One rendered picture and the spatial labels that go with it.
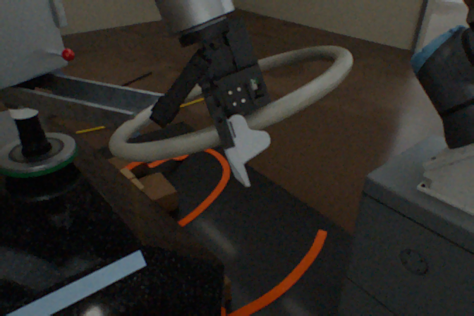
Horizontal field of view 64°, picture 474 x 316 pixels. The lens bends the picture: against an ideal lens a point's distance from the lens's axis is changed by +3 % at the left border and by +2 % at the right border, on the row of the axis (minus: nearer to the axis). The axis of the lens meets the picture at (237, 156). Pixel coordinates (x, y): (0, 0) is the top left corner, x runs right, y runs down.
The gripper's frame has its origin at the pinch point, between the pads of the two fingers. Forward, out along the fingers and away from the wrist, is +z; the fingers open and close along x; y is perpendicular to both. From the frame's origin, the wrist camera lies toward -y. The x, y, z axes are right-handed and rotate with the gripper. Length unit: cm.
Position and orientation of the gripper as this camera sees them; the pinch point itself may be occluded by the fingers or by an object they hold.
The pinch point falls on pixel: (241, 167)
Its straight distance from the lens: 55.4
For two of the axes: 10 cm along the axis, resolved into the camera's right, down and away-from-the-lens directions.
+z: 3.4, 8.7, 3.5
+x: -0.3, -3.7, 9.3
